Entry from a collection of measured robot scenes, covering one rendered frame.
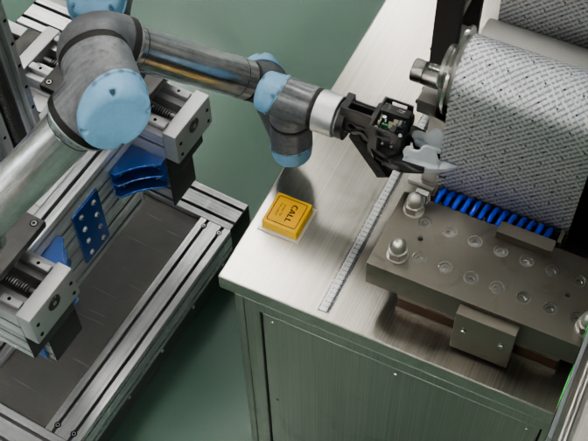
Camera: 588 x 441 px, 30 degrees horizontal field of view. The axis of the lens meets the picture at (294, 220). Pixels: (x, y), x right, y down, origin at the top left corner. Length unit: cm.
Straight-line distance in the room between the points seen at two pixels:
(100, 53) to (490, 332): 75
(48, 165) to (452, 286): 67
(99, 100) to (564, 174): 72
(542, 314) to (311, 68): 182
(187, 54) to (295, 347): 57
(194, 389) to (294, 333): 88
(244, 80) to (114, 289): 95
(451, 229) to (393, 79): 47
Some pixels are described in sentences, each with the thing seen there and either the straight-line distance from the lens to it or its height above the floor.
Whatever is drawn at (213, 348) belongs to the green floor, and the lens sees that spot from 289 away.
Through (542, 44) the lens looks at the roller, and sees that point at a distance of 185.
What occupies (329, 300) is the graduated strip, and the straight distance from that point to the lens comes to 191.
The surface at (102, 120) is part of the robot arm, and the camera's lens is 168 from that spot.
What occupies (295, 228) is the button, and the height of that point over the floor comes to 92.
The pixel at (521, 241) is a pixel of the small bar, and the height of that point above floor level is 104.
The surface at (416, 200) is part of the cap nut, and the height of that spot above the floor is 107.
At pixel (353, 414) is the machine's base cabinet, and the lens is 218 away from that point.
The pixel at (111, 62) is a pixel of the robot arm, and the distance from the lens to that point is 170.
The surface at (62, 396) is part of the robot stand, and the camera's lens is 265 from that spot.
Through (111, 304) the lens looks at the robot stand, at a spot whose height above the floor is 21.
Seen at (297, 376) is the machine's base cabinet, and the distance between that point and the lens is 215.
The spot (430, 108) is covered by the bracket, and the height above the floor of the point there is 113.
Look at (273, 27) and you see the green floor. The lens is 356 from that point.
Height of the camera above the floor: 255
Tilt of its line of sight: 56 degrees down
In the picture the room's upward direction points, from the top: 2 degrees counter-clockwise
